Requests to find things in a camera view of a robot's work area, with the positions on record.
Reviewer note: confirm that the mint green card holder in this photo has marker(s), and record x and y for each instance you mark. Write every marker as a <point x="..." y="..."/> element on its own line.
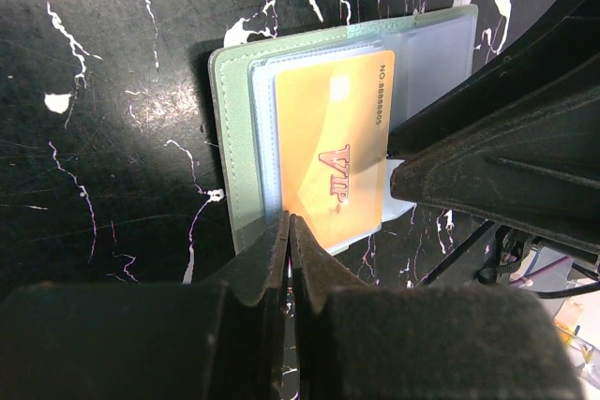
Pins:
<point x="434" y="54"/>

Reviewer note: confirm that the gold striped credit card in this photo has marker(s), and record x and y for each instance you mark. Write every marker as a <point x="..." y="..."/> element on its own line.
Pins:
<point x="332" y="127"/>

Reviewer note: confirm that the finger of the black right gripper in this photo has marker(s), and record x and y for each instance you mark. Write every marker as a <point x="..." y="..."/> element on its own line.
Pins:
<point x="518" y="142"/>

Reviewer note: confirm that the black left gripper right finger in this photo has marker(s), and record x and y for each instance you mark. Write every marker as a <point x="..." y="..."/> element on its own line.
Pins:
<point x="356" y="341"/>

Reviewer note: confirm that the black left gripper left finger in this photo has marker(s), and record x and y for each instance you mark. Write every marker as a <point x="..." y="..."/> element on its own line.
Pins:
<point x="219" y="339"/>

